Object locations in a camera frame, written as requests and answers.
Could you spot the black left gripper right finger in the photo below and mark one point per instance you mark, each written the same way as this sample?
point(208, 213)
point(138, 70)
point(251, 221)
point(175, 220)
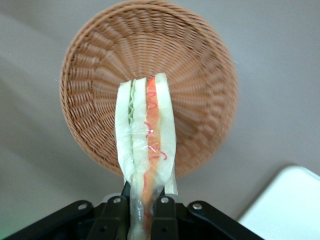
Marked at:
point(163, 217)

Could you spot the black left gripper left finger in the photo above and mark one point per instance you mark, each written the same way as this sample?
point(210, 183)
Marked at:
point(112, 217)

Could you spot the triangle sandwich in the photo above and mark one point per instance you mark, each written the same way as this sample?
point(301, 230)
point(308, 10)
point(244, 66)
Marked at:
point(150, 120)

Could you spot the cream plastic tray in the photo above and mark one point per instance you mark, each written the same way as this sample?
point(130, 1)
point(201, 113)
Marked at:
point(287, 207)

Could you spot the brown round wicker basket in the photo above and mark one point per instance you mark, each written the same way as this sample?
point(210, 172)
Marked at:
point(175, 50)

